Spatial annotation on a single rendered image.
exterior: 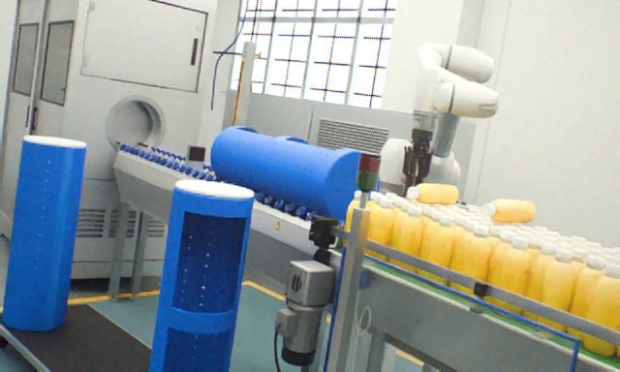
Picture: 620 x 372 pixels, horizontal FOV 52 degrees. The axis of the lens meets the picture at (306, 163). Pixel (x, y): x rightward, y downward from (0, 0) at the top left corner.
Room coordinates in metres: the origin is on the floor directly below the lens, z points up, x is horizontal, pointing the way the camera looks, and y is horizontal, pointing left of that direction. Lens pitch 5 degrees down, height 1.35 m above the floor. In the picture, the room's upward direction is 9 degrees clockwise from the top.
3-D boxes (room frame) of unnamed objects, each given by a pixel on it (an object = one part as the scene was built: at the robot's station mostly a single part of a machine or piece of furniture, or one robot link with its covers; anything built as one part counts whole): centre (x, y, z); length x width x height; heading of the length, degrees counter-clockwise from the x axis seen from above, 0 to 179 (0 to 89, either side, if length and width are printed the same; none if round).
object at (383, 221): (2.06, -0.28, 1.00); 0.07 x 0.07 x 0.19
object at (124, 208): (3.90, 1.08, 0.31); 0.06 x 0.06 x 0.63; 38
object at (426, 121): (2.22, -0.38, 1.38); 0.09 x 0.09 x 0.06
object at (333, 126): (4.95, -0.16, 0.72); 2.15 x 0.54 x 1.45; 45
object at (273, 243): (3.16, 0.42, 0.79); 2.17 x 0.29 x 0.34; 38
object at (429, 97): (2.22, -0.39, 1.49); 0.13 x 0.11 x 0.16; 83
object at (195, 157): (3.39, 0.59, 1.00); 0.10 x 0.04 x 0.15; 128
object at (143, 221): (3.98, 0.97, 0.31); 0.06 x 0.06 x 0.63; 38
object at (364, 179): (1.81, -0.18, 1.18); 0.06 x 0.06 x 0.05
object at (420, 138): (2.22, -0.38, 1.31); 0.08 x 0.07 x 0.09; 128
